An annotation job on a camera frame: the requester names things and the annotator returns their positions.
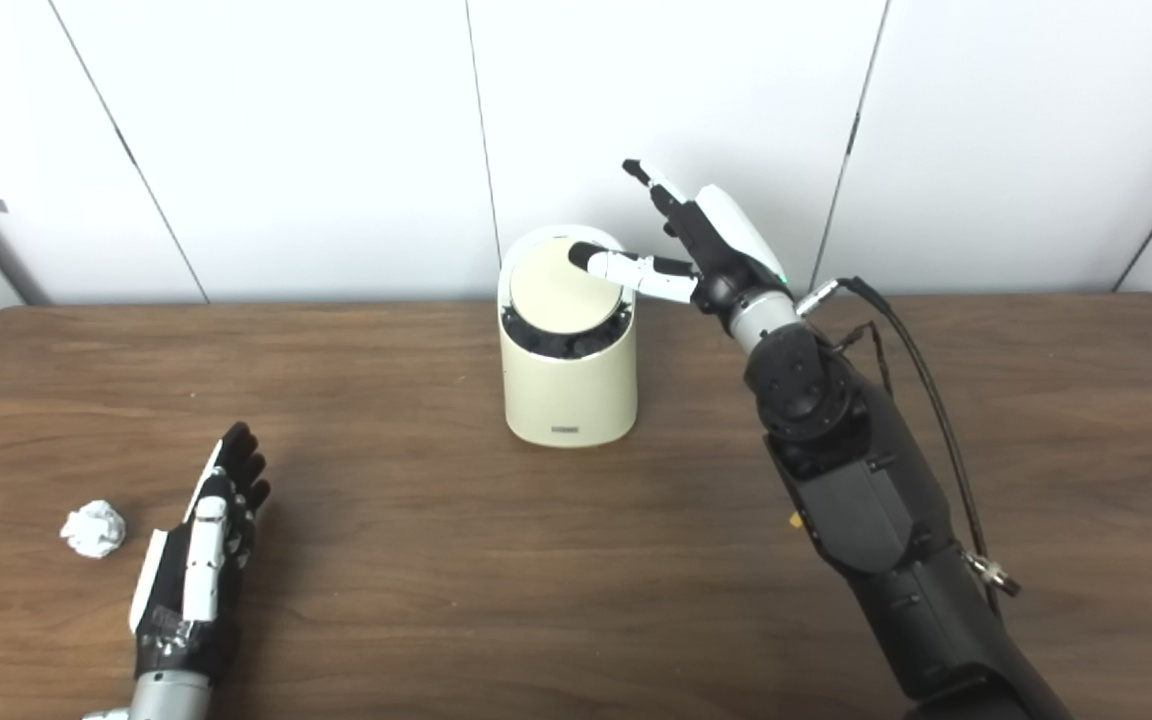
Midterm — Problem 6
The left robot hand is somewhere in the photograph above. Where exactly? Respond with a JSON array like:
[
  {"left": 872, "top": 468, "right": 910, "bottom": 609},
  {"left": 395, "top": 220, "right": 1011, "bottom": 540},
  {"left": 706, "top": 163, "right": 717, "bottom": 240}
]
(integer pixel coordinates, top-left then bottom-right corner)
[{"left": 128, "top": 421, "right": 272, "bottom": 681}]

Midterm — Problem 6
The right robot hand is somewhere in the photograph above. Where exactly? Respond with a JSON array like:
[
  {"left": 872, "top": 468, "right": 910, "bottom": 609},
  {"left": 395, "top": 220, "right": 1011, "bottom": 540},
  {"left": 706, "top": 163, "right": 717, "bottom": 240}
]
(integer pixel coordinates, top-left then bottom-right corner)
[{"left": 568, "top": 158, "right": 795, "bottom": 321}]

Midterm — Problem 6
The white paper ball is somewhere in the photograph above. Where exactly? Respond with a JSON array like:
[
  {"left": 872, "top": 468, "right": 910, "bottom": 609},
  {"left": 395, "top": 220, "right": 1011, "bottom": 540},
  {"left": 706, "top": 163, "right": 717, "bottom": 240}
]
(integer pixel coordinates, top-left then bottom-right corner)
[{"left": 60, "top": 500, "right": 127, "bottom": 559}]

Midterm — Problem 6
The cream round bin lid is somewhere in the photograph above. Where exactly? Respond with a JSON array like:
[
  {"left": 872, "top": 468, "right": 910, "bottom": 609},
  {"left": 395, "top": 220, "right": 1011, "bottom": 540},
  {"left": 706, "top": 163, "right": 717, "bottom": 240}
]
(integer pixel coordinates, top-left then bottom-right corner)
[{"left": 508, "top": 237, "right": 627, "bottom": 336}]

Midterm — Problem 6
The cream-colored bin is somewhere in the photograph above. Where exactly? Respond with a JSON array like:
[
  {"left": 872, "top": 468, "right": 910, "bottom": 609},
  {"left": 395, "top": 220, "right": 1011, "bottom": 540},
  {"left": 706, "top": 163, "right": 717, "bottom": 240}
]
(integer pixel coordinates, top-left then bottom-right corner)
[{"left": 498, "top": 224, "right": 639, "bottom": 448}]

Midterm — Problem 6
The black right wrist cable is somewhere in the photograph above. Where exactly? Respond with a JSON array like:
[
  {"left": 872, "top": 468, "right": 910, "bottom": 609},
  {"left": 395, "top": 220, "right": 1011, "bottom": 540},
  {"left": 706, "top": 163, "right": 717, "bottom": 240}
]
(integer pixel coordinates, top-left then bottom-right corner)
[{"left": 798, "top": 276, "right": 1022, "bottom": 616}]

